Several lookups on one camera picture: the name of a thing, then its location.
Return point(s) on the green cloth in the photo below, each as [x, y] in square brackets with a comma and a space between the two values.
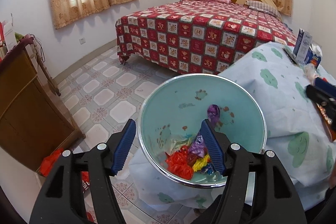
[19, 36]

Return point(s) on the purple foil wrapper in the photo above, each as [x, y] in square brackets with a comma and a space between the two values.
[197, 148]
[214, 113]

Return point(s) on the tall white milk carton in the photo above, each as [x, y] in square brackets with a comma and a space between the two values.
[302, 45]

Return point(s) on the teal bin with metal rim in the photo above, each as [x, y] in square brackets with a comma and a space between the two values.
[178, 98]

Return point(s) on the white paper box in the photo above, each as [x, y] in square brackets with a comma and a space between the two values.
[10, 32]

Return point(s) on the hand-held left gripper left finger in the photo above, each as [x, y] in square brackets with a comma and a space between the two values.
[123, 145]

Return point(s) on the red plastic bag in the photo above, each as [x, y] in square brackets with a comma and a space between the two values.
[85, 182]
[52, 162]

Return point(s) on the pink plastic wrapper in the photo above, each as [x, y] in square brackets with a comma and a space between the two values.
[311, 73]

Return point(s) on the blue carton with white cap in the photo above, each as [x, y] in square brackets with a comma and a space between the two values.
[313, 58]

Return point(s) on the yellow wrapper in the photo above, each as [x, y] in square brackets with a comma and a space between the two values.
[200, 164]

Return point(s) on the bed with red patterned cover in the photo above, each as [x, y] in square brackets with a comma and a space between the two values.
[197, 29]

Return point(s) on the brown wooden cabinet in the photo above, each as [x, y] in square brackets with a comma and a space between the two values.
[26, 108]

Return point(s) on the red white open box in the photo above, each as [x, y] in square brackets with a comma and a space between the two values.
[2, 35]

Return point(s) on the white wall socket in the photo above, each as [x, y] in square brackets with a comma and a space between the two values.
[83, 41]

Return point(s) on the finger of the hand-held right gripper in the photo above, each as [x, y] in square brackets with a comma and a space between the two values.
[326, 84]
[317, 94]

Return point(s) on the wooden side table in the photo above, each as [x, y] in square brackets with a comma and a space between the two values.
[43, 66]

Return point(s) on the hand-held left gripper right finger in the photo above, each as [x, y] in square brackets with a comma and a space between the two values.
[212, 148]

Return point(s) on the striped pillow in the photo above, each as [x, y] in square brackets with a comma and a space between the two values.
[262, 6]

